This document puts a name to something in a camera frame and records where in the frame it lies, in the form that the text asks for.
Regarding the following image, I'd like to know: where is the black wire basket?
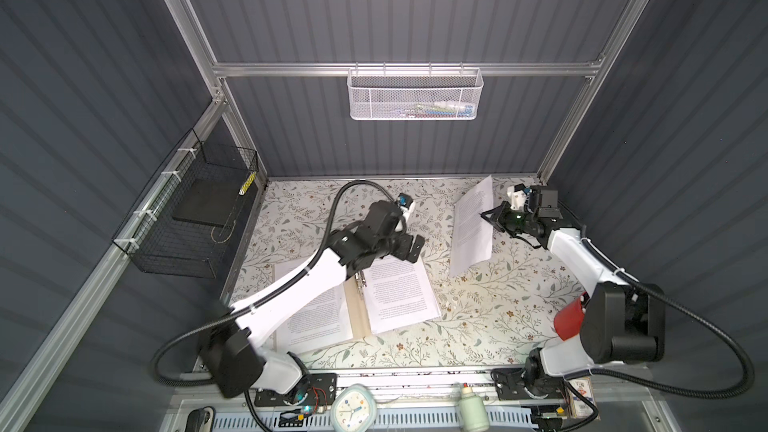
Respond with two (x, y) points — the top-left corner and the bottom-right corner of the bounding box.
(113, 132), (259, 279)

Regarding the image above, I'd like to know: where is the white wire basket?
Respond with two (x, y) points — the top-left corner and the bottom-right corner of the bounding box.
(346, 67), (484, 121)

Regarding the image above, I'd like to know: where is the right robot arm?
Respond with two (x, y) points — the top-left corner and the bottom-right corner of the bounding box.
(480, 184), (756, 400)

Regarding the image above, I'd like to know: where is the white glue bottle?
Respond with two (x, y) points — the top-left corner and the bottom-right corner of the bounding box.
(457, 383), (490, 432)

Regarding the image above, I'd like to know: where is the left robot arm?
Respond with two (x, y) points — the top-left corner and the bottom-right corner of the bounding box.
(148, 179), (425, 413)

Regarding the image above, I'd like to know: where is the red pen cup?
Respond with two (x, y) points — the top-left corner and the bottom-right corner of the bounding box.
(553, 293), (589, 341)

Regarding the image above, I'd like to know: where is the white alarm clock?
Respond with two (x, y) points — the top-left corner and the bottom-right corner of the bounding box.
(330, 384), (378, 432)

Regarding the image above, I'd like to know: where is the floral table mat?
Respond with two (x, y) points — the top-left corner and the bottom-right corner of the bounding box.
(227, 177), (582, 369)

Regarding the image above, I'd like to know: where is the yellow marker in basket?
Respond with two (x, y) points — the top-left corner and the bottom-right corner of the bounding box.
(239, 172), (257, 196)

